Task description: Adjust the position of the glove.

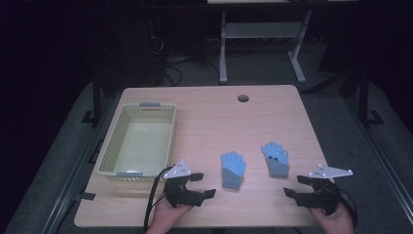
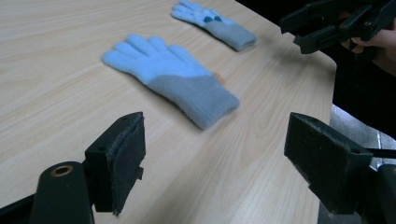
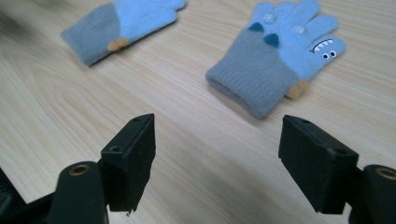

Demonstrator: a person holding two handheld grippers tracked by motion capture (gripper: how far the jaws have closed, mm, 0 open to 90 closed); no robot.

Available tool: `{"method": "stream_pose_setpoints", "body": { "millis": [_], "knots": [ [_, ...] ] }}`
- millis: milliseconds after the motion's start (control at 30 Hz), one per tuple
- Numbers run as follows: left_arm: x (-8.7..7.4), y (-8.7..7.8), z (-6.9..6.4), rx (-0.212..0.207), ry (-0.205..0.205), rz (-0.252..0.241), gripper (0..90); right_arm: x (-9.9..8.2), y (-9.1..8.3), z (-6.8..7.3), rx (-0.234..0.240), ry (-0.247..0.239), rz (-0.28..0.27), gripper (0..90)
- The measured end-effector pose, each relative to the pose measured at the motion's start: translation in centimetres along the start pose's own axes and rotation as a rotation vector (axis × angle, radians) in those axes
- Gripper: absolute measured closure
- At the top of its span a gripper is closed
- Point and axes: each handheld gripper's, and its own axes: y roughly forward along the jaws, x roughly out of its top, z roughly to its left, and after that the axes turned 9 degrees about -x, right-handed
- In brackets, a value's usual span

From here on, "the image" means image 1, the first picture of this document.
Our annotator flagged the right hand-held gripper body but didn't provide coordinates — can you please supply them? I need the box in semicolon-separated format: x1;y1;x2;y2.
295;163;354;216

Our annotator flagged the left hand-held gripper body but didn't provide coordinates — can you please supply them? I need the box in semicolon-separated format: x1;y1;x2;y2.
163;159;206;209

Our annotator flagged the blue grey knit glove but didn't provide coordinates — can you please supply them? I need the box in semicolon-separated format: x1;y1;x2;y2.
220;150;247;191

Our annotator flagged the blue grey glove dotted palm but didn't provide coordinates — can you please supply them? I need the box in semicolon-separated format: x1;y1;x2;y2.
260;141;290;179

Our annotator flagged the pale yellow plastic basket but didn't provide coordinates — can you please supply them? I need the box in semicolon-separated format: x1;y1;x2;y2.
95;101;178;182

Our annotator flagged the person's left hand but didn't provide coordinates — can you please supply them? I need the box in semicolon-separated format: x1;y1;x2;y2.
144;196;193;234

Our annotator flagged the person's right hand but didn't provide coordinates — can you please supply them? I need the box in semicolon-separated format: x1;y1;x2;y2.
308;203;356;234

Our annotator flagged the black table edge clip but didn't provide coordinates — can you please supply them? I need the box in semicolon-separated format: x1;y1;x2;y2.
75;191;97;202

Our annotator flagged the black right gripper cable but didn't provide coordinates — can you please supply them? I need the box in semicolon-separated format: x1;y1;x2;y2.
335;186;358;230

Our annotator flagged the aluminium floor rail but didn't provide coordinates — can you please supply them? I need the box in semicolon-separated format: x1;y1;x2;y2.
40;97;115;234
344;97;413;226

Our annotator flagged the black stand post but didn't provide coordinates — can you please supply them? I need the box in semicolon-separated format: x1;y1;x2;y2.
357;68;385;127
81;71;103;125

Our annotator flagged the tangle of floor cables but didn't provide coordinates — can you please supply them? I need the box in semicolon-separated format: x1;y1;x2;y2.
149;33;222;87

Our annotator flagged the white metal desk frame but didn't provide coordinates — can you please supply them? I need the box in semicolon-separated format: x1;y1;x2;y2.
207;0;313;85

